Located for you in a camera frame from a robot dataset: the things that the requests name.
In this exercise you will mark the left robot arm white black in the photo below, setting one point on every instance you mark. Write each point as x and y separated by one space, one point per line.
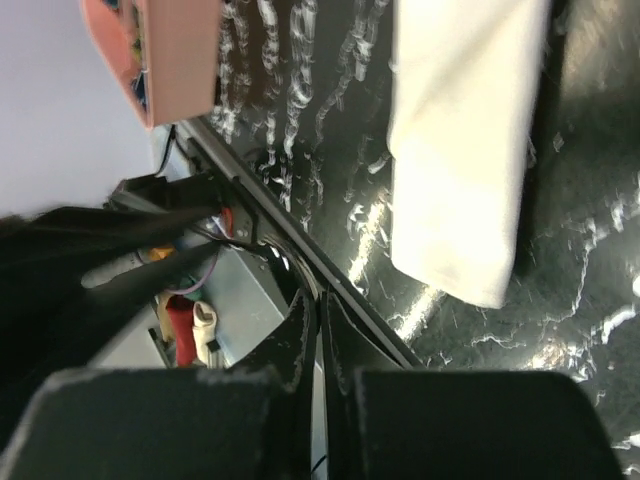
49 320

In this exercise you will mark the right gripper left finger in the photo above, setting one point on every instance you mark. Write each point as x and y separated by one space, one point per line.
251 421

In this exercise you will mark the pink compartment tray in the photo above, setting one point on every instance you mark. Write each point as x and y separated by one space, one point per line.
163 54

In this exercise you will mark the white cloth napkin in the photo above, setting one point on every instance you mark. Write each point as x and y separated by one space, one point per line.
465 79

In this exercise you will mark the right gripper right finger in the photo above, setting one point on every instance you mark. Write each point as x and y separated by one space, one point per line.
385 422

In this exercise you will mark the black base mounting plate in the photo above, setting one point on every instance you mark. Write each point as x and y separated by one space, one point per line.
226 181

